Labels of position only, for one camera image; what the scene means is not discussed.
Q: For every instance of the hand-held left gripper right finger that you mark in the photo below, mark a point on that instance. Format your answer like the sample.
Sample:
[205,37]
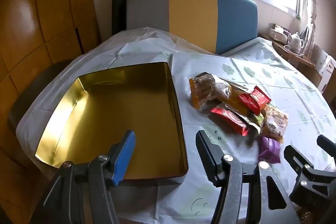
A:
[210,158]

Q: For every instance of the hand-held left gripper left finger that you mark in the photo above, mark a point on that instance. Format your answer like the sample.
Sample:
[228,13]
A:
[123,155]

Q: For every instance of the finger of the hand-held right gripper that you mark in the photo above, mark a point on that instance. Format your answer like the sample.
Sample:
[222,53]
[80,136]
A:
[296,161]
[326,144]

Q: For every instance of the purple snack packet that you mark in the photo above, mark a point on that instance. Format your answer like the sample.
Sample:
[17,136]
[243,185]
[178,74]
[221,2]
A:
[270,150]

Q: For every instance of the clear brown snack packet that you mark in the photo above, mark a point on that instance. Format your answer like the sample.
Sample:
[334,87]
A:
[275,124]

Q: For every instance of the gold metal tin box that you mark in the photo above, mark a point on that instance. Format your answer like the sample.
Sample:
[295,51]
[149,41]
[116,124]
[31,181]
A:
[118,108]

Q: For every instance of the cracker packet green ends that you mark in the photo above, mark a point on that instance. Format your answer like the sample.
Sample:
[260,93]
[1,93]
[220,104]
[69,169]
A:
[233,104]

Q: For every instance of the large red gold-print packet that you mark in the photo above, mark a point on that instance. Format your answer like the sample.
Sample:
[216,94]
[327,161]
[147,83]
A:
[248,103]

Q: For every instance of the clear snack bag orange trim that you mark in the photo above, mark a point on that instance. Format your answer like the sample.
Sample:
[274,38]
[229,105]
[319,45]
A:
[207,87]

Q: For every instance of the red and white packet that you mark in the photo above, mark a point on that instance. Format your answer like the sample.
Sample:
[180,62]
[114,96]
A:
[231,119]

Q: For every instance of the small dark red packet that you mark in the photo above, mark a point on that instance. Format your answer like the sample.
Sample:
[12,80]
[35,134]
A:
[261,96]

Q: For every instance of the white printed box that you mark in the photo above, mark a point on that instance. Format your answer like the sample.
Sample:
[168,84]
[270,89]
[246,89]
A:
[326,69]

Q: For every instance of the wooden side table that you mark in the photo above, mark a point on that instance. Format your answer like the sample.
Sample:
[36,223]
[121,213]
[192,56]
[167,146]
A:
[296,58]

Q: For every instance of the white cloud print tablecloth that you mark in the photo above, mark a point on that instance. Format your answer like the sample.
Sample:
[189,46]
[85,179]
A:
[262,74]

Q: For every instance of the white teapot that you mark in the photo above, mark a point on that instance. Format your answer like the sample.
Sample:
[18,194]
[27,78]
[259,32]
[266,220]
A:
[296,40]

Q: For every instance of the patterned window curtain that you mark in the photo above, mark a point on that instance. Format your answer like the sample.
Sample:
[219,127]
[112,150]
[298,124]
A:
[311,29]

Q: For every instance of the patterned tissue box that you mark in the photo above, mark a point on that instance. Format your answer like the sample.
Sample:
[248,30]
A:
[278,33]

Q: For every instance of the black rolled mat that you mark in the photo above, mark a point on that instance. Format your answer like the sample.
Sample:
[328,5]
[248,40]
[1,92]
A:
[120,8]

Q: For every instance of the grey yellow blue padded backrest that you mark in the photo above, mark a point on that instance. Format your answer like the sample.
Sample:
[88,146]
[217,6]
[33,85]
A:
[191,11]

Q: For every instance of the wooden wardrobe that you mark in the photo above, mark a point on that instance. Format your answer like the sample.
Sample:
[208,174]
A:
[52,3]

